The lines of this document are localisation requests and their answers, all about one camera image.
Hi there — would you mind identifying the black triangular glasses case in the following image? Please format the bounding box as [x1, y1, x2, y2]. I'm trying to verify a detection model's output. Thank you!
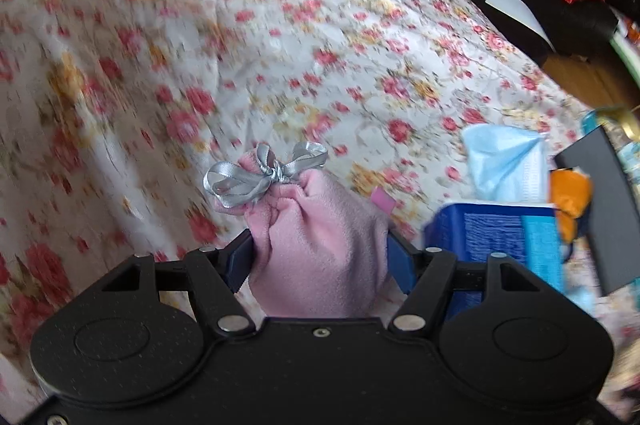
[554, 127, 640, 295]

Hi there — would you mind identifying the blue Tempo tissue pack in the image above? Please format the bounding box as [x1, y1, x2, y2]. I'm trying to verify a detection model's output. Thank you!
[423, 202, 565, 293]

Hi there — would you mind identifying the white paper sheet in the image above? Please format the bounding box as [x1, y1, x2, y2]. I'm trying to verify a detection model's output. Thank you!
[485, 0, 555, 51]

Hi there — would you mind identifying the orange navy fabric pouch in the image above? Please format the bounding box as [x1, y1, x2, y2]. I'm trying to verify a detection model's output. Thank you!
[549, 168, 593, 244]

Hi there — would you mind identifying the floral tablecloth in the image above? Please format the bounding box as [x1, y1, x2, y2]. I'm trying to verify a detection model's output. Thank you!
[1, 0, 588, 423]

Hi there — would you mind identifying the teal gold metal tin tray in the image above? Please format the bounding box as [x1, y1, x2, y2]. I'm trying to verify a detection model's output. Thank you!
[582, 106, 639, 152]

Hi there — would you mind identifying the blue face mask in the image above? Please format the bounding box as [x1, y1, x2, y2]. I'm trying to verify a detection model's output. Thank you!
[461, 124, 549, 204]

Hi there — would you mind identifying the pink drawstring pouch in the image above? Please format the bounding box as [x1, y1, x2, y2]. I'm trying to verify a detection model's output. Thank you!
[203, 141, 396, 318]

